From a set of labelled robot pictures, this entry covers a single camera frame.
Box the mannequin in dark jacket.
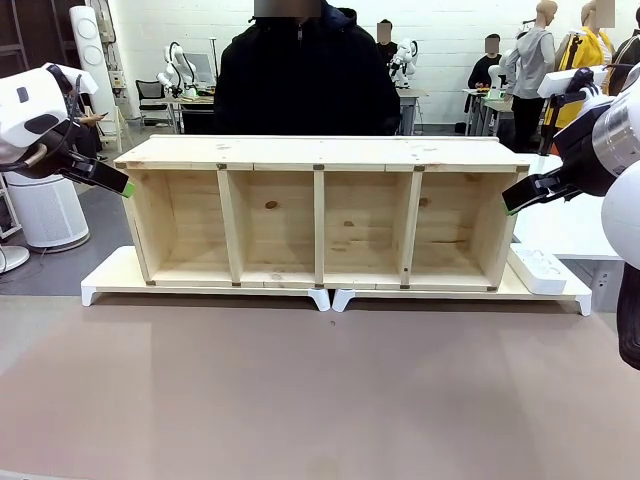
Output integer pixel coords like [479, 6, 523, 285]
[610, 19, 640, 97]

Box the wooden riser with white legs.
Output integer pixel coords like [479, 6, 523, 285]
[80, 246, 333, 313]
[331, 260, 593, 318]

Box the seated person holding phone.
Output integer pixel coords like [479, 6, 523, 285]
[68, 88, 110, 162]

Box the white side table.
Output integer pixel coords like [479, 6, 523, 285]
[510, 153, 627, 262]

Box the mannequin in yellow jacket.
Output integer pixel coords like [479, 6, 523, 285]
[543, 0, 617, 130]

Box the mannequin in gray hoodie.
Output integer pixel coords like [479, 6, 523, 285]
[505, 0, 560, 152]

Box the pine wooden four-compartment shelf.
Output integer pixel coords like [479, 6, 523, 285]
[113, 133, 532, 293]

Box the gray background table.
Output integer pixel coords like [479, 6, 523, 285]
[397, 87, 431, 137]
[461, 87, 516, 138]

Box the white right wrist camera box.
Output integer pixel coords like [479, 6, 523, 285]
[536, 66, 610, 157]

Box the white power strip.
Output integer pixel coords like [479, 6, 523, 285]
[508, 243, 570, 296]

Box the seated background person in black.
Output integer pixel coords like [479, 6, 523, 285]
[467, 33, 504, 90]

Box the white tower air conditioner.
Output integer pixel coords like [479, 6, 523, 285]
[68, 5, 110, 119]

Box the background desk with black panel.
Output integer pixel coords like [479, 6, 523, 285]
[163, 93, 217, 136]

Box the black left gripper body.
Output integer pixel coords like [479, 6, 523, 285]
[14, 124, 97, 184]

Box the white cylindrical air purifier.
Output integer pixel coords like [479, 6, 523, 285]
[1, 168, 92, 253]

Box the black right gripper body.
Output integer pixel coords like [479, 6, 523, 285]
[553, 106, 622, 196]

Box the person in black hoodie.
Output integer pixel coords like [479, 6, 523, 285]
[212, 0, 402, 137]

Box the white round fan base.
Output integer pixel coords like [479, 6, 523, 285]
[0, 243, 32, 275]

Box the black mesh office chair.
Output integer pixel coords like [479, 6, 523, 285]
[135, 79, 170, 127]

